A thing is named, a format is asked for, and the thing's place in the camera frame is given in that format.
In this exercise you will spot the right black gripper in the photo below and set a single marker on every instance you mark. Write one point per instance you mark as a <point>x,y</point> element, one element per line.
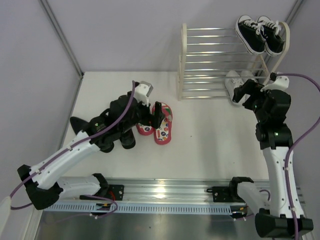
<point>249,88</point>

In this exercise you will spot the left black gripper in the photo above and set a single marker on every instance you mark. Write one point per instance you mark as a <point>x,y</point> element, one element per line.
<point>154,121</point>

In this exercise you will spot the white sneaker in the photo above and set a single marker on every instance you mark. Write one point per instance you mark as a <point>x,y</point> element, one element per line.
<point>231,82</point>
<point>247,75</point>

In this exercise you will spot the red green flip-flop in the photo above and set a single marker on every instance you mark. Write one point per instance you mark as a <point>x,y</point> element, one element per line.
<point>163,134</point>
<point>145,130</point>

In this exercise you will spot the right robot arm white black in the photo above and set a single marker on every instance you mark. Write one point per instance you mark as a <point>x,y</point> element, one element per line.
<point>280,217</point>

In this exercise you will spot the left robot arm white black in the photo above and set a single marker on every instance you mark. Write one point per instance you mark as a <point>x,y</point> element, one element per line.
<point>45,182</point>

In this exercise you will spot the cream shoe rack chrome bars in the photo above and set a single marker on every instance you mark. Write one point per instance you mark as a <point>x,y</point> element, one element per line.
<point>207,54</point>

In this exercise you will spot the right black canvas sneaker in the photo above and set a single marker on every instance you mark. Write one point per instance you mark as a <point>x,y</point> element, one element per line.
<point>274,43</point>

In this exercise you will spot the black canvas sneaker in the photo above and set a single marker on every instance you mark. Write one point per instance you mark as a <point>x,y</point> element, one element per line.
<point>274,43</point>
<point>250,33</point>

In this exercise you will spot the left black canvas sneaker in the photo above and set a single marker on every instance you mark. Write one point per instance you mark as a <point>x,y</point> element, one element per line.
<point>250,33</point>

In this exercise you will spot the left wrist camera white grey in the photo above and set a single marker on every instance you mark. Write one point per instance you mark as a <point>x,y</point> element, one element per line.
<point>142,92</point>

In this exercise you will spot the aluminium mounting rail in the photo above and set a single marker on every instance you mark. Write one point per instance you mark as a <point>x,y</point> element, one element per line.
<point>167,191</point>

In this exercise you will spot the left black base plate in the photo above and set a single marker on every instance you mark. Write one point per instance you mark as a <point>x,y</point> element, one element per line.
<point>116,192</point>

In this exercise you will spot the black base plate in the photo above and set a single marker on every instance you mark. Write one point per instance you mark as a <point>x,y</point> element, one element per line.
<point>222,194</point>
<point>116,192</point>

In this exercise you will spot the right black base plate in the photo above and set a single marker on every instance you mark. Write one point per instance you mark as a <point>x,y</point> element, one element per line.
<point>222,194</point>

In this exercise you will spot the right aluminium frame post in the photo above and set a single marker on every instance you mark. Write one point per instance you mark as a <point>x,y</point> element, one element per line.
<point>292,15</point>

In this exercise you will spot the aluminium frame post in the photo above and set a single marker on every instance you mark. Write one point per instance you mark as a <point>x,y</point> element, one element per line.
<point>292,15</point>
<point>61,36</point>

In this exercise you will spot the left aluminium frame post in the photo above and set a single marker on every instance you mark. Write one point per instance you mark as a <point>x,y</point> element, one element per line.
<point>61,36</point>

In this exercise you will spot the slotted grey cable duct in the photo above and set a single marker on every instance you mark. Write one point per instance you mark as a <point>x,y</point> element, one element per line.
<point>144,208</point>

